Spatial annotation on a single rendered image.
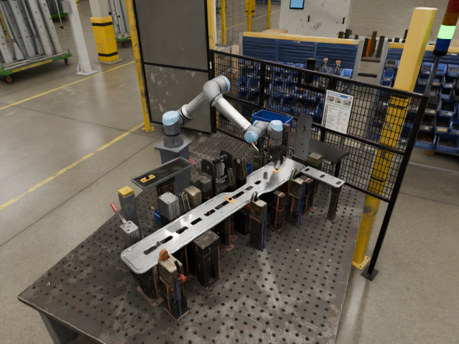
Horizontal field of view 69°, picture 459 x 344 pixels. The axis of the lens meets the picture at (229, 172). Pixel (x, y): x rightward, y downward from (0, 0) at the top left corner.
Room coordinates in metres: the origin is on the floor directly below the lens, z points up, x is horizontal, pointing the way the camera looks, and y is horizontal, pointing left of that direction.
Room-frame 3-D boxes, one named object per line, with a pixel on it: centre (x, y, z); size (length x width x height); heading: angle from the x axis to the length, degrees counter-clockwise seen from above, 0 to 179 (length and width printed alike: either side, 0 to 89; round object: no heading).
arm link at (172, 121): (2.19, 0.41, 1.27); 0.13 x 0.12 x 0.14; 150
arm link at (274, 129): (1.93, -0.30, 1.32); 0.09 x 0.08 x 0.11; 60
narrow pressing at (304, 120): (2.14, -0.52, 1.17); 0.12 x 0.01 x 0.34; 45
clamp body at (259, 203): (1.55, -0.17, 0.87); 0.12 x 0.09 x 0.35; 45
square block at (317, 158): (2.06, -0.61, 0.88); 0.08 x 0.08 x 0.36; 45
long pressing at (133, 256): (1.61, 0.01, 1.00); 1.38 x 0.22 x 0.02; 135
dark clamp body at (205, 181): (1.74, 0.16, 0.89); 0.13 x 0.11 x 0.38; 45
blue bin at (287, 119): (2.54, -0.35, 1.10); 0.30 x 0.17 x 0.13; 52
